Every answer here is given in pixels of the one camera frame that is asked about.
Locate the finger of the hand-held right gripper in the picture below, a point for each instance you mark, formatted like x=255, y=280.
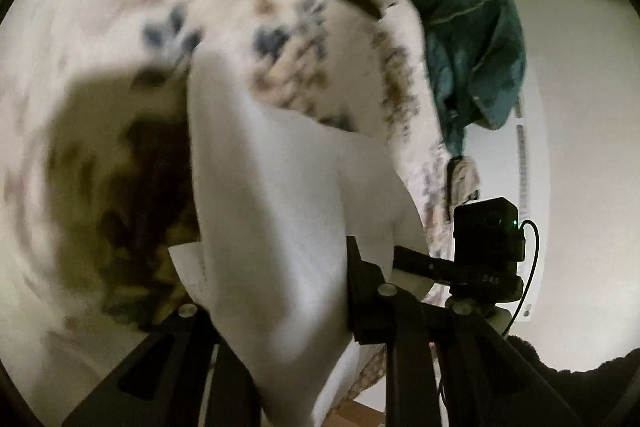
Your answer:
x=422, y=264

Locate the person's right forearm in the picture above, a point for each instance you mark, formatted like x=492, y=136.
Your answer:
x=585, y=392

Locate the folded beige clothes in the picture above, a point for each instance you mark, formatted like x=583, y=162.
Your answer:
x=462, y=179

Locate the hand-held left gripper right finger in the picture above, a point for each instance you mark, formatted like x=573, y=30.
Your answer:
x=357, y=279

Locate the white t-shirt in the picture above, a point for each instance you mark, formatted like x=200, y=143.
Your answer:
x=275, y=207

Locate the floral bed sheet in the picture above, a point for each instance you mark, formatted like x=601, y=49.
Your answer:
x=100, y=7

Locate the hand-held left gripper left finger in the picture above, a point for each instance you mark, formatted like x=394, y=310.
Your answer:
x=165, y=377

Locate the dark green plush blanket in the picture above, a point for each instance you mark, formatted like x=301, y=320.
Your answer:
x=465, y=37

